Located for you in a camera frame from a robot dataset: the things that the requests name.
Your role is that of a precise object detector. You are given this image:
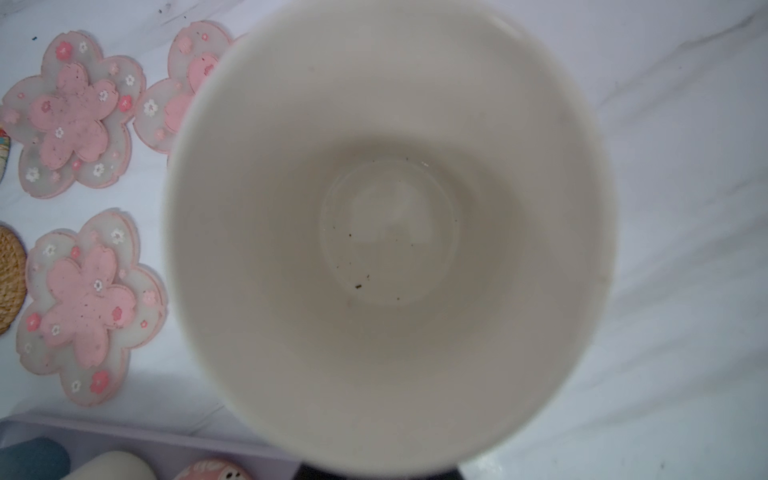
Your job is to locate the blue mug white inside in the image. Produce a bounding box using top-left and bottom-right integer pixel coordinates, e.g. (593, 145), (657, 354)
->
(1, 437), (71, 480)

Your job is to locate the lavender serving tray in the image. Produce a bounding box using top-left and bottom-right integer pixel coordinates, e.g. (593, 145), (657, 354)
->
(1, 414), (299, 479)

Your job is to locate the pink tall mug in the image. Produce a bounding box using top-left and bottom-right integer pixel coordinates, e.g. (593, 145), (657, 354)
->
(173, 459), (252, 480)

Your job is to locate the cream mug purple handle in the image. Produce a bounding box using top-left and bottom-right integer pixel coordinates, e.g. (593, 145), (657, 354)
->
(162, 1), (617, 478)

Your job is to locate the woven rattan round coaster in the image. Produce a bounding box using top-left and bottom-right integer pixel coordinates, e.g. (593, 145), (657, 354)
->
(0, 225), (27, 334)

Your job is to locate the red inside white mug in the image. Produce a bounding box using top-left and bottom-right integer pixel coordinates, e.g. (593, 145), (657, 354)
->
(63, 451), (157, 480)

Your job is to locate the multicolour embroidered round coaster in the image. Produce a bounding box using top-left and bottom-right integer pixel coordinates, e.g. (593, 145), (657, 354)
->
(0, 129), (11, 181)

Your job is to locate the pink flower coaster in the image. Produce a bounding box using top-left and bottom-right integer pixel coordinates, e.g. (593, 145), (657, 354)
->
(16, 209), (167, 407)
(134, 21), (235, 154)
(1, 31), (146, 199)

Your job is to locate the pink flower coaster front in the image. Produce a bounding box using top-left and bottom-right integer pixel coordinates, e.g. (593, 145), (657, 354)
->
(16, 209), (167, 407)

